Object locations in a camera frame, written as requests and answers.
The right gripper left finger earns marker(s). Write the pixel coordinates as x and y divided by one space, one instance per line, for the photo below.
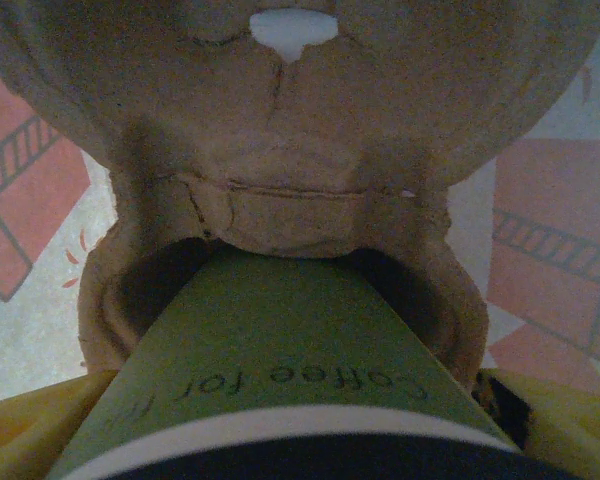
25 435

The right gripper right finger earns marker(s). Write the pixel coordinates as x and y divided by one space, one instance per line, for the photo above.
575 435

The black plastic cup lid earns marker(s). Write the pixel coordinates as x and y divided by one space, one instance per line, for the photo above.
300 465

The brown pulp cup carrier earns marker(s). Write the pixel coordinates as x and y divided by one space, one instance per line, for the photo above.
300 125

